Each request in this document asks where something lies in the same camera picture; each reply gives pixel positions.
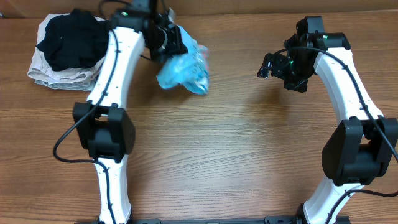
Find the light blue printed t-shirt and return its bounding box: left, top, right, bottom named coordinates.
left=157, top=26, right=210, bottom=95

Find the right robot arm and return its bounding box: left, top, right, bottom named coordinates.
left=257, top=16, right=397, bottom=223

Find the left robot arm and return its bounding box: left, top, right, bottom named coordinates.
left=73, top=0, right=187, bottom=223

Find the black folded garment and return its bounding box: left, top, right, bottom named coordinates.
left=37, top=9, right=109, bottom=72

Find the grey folded garment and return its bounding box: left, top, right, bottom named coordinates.
left=34, top=79, right=96, bottom=91

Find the beige folded garment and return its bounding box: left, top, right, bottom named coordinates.
left=27, top=13, right=105, bottom=83

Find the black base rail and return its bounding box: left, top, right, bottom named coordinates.
left=74, top=216, right=352, bottom=224

